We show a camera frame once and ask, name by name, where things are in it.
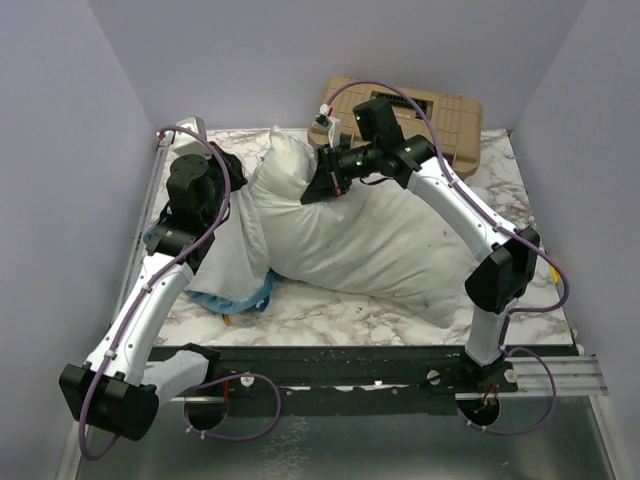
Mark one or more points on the tan plastic toolbox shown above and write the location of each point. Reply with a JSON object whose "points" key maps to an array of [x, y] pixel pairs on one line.
{"points": [[457, 120]]}

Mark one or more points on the white pillow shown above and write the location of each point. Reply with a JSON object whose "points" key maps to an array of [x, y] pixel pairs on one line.
{"points": [[379, 241]]}

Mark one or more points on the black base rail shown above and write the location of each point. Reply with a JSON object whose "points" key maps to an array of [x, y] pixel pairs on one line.
{"points": [[345, 381]]}

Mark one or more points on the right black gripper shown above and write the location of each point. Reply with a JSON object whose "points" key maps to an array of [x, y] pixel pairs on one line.
{"points": [[327, 181]]}

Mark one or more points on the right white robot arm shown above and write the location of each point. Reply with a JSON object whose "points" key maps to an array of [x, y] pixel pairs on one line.
{"points": [[506, 254]]}

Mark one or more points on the white pillowcase blue trim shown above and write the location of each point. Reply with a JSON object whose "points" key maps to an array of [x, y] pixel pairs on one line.
{"points": [[235, 275]]}

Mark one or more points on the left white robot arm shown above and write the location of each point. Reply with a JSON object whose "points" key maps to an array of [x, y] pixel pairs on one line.
{"points": [[115, 390]]}

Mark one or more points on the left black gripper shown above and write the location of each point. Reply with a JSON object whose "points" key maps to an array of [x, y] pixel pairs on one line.
{"points": [[238, 172]]}

